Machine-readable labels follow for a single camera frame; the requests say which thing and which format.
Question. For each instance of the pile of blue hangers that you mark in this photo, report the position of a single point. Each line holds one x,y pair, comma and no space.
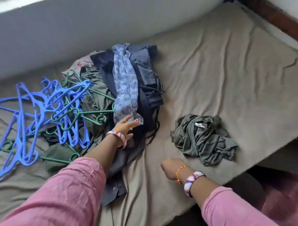
42,100

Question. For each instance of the pink floral striped garment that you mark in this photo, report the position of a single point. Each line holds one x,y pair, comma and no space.
79,63

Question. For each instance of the blue floral patterned garment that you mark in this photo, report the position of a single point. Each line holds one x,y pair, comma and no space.
125,88

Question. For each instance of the olive green t-shirt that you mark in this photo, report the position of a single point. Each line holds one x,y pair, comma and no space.
205,144

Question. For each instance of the blue striped shirt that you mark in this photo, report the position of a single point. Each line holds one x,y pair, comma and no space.
144,65

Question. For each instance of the striped white purple bangle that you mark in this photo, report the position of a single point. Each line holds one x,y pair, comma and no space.
188,181

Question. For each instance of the person's right hand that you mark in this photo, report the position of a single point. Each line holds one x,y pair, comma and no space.
172,167

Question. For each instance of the dark wooden bed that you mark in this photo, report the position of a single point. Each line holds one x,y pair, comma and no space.
279,16

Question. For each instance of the striped orange purple bangle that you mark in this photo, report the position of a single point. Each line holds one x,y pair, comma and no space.
116,134

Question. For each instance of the navy blue shorts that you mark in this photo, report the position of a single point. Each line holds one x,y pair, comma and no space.
149,98

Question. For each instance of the person's left hand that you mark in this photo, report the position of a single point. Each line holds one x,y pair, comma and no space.
123,128

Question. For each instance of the bed with beige sheet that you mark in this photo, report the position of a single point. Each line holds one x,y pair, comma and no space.
233,70

